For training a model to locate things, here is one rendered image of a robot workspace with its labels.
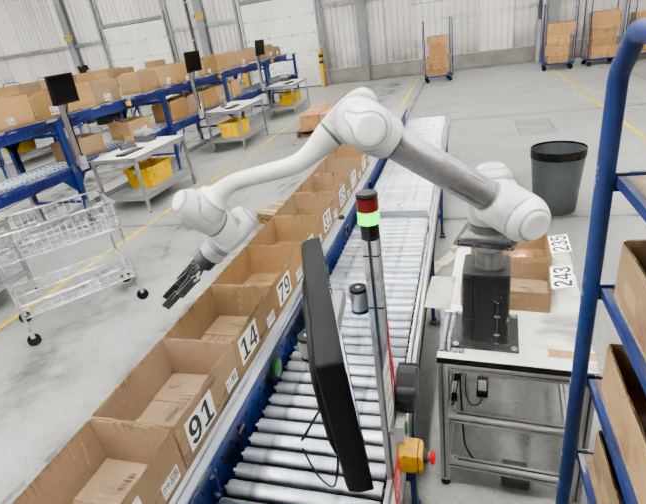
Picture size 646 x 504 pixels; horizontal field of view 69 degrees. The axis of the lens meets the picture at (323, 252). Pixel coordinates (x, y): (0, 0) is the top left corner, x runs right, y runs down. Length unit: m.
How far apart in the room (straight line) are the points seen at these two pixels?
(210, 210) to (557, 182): 4.05
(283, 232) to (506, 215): 1.54
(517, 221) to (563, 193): 3.59
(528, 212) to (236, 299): 1.24
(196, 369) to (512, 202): 1.26
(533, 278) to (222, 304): 1.50
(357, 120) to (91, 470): 1.29
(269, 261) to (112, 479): 1.25
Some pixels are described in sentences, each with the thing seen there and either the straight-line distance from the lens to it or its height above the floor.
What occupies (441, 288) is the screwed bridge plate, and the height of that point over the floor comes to 0.75.
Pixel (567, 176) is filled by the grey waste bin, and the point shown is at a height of 0.41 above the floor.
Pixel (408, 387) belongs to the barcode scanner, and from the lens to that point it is 1.37.
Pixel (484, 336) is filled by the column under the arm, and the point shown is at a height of 0.79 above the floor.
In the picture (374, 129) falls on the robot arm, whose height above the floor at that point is 1.74.
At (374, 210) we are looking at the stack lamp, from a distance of 1.05.
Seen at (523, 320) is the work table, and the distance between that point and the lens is 2.23.
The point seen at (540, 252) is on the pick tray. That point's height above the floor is 0.76.
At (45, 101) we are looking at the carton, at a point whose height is 1.60.
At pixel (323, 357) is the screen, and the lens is 0.75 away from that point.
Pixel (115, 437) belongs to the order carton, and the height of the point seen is 0.99.
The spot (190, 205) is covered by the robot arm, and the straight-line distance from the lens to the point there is 1.48.
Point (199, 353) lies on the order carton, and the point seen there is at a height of 0.99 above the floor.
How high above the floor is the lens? 2.01
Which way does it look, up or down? 26 degrees down
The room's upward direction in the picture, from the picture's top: 9 degrees counter-clockwise
